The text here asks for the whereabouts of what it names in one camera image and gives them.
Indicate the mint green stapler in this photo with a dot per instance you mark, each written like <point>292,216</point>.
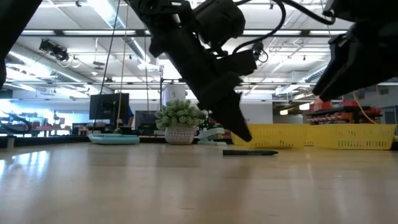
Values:
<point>210,135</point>

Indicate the white column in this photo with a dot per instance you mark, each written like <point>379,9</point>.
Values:
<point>174,93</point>

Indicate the black tool cart red bins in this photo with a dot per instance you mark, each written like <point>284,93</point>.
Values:
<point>335,115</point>

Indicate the yellow plastic bin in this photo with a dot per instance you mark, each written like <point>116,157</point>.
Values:
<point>354,137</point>
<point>276,137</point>
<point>309,137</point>

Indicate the black panel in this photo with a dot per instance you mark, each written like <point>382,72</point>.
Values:
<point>146,119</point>

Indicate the black ceiling camera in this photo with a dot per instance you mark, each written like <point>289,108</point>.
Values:
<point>54,49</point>
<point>259,51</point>

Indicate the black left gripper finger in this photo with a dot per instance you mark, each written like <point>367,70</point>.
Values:
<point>233,118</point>

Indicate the teal shallow tray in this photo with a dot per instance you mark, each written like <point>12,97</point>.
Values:
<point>113,140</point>

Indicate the black monitor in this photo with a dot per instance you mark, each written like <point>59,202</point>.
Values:
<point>107,105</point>

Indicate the silver ceiling air duct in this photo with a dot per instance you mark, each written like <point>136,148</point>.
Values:
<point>31,63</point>

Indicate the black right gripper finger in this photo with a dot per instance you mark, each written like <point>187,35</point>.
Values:
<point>345,81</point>

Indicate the person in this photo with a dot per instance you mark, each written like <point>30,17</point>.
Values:
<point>130,116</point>

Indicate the green artificial potted plant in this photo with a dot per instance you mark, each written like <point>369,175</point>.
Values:
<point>178,115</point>

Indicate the white wall board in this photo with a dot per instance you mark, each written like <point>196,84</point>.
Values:
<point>258,113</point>

